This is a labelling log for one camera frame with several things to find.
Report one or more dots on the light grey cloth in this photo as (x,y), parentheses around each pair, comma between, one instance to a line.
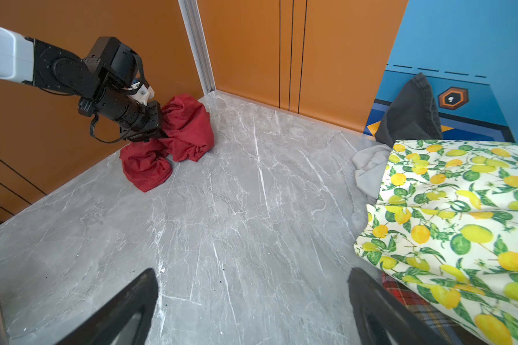
(370,164)

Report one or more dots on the lemon print cloth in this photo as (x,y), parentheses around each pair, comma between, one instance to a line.
(445,224)

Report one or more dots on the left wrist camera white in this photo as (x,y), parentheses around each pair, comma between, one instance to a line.
(144,95)

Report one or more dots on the dark grey cloth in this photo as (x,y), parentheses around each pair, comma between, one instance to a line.
(412,115)

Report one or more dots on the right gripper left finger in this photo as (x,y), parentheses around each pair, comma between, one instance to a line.
(125,319)

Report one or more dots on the red plaid cloth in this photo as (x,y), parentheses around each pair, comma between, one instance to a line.
(437,321)

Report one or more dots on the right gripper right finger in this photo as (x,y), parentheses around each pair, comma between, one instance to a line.
(381,319)

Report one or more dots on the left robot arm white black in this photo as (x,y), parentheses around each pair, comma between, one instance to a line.
(42,65)

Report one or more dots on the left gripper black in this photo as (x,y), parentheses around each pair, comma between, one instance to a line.
(121,77)

